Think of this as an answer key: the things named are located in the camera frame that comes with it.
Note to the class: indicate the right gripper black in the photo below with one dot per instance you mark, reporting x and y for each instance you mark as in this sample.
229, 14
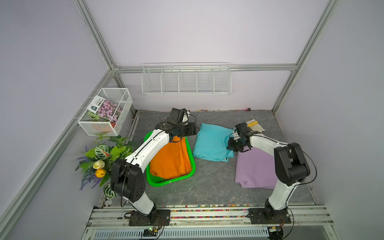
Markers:
229, 145

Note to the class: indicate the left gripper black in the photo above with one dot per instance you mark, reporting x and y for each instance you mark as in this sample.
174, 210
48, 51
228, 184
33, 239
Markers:
192, 129

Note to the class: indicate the purple pants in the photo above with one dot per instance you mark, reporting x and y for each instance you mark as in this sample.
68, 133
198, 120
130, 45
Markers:
255, 169

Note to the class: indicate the teal pants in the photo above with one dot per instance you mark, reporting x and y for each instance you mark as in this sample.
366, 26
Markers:
212, 142

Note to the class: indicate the orange pants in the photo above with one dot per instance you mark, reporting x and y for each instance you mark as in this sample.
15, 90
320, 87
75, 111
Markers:
172, 161

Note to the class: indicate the green plastic basket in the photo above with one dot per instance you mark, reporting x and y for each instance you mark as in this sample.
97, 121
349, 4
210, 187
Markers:
159, 182

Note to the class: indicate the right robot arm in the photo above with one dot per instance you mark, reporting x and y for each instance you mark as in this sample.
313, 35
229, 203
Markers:
291, 168

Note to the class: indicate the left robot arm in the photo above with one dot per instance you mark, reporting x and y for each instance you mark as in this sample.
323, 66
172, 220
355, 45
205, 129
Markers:
127, 175

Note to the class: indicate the flower seed packet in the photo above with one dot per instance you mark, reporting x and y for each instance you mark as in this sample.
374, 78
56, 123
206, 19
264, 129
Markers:
103, 110

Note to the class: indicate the artificial flower plant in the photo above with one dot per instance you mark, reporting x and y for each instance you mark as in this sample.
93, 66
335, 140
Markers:
96, 163

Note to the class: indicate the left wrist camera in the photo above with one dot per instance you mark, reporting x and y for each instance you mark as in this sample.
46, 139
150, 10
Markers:
178, 117

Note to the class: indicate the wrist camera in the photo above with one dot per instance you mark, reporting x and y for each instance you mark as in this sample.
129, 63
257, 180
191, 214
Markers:
242, 129
178, 117

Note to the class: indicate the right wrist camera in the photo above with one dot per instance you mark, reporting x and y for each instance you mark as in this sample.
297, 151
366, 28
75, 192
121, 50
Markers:
242, 129

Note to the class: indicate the blue hand fork yellow handle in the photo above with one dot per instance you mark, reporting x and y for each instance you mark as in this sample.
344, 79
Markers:
252, 123

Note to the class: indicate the white wire wall shelf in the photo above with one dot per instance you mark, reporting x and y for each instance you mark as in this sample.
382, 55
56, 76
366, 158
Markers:
187, 80

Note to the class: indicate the white wire cube basket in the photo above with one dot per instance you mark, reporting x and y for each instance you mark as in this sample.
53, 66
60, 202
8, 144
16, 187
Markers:
119, 96

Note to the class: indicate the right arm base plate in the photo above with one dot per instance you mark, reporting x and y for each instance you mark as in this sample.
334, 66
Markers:
267, 215

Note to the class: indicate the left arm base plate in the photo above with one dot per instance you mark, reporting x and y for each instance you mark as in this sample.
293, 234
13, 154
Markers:
155, 218

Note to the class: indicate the aluminium mounting rail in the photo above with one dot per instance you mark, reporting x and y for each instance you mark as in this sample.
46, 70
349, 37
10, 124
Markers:
226, 216

